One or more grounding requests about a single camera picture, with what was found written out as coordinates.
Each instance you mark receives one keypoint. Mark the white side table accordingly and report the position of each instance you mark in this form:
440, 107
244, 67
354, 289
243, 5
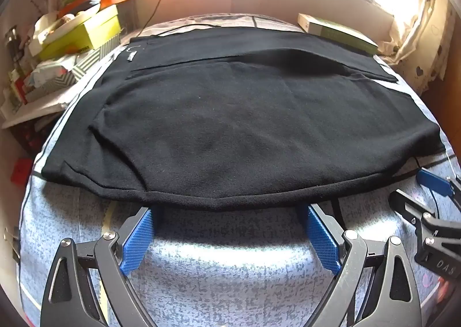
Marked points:
52, 103

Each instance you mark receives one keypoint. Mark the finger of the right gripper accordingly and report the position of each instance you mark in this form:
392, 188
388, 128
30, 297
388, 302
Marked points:
409, 208
435, 183

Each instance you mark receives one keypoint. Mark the white fruit bowl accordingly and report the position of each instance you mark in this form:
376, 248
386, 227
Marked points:
50, 23

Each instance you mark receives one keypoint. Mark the green white flat box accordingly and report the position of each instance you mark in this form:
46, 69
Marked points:
337, 33

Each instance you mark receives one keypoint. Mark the grey white striped box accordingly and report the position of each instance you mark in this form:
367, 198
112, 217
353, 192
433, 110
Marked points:
84, 62

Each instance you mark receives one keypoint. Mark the blue checked bed sheet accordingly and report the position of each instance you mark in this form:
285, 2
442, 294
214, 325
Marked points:
236, 268

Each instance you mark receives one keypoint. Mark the black pants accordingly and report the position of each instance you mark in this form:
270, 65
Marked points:
237, 117

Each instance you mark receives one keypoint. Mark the cream patterned curtain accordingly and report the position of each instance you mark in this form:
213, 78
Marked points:
420, 39

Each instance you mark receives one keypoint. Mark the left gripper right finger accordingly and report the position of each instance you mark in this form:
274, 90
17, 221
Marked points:
340, 251

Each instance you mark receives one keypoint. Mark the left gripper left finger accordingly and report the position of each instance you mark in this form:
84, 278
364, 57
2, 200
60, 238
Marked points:
119, 253

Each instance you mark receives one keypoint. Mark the lime green shoe box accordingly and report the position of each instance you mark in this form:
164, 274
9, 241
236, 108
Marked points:
75, 36

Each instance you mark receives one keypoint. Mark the wet wipes pack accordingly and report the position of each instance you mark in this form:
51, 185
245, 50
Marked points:
51, 69

